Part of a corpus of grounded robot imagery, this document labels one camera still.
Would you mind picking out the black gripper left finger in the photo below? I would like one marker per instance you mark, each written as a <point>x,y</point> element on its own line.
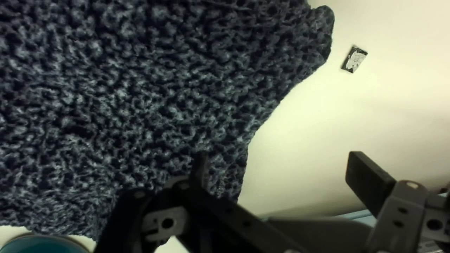
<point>198,171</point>

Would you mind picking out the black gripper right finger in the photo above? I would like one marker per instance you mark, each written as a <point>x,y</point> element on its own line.
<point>370,181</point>

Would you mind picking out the grey knitted blanket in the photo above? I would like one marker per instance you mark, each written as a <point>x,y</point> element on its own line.
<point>117,103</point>

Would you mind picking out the small black white tag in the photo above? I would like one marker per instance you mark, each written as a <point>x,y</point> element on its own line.
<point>353,58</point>

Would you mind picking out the teal bowl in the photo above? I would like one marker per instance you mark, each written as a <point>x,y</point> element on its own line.
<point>37,244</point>

